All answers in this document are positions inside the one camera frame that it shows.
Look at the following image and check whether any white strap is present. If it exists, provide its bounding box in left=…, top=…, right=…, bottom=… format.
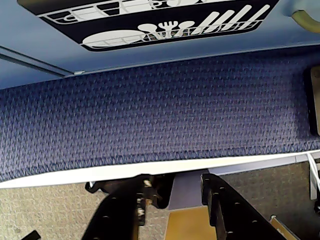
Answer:
left=308, top=153, right=320, bottom=200

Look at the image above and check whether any blue toy play kitchen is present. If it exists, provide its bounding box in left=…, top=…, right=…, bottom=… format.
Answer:
left=0, top=0, right=320, bottom=91

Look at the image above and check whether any beige board dark edge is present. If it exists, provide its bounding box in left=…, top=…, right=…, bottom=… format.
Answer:
left=303, top=65, right=320, bottom=138

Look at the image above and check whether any gold dishwasher door handle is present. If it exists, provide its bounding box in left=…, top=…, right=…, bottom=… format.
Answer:
left=290, top=8, right=320, bottom=35

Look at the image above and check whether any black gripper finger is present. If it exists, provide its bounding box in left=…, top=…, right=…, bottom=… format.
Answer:
left=81, top=173, right=175, bottom=240
left=201, top=173, right=302, bottom=240

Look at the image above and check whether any gray table leg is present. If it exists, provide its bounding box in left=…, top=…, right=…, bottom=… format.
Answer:
left=166, top=174, right=216, bottom=240

